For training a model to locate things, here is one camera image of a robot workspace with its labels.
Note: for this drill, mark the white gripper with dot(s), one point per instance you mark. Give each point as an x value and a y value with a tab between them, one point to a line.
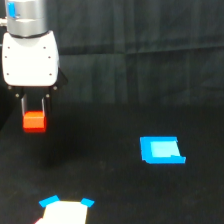
32	62

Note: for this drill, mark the red hexagonal block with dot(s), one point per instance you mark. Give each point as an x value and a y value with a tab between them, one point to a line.
34	121

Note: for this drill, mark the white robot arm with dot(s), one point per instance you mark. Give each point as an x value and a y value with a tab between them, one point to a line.
25	18

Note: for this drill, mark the black backdrop curtain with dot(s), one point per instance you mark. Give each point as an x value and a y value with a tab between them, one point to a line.
157	54

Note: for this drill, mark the left blue tape piece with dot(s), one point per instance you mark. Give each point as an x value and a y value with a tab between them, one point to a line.
43	203

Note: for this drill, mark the blue tape piece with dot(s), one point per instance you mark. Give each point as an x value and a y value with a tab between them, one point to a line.
87	202
43	203

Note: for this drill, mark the right blue tape piece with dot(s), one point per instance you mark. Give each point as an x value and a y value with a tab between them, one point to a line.
87	202

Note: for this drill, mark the white paper sheet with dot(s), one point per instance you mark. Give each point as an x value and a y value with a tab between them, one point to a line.
64	212

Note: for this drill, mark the blue taped square marker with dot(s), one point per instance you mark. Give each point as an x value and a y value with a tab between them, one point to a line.
161	150

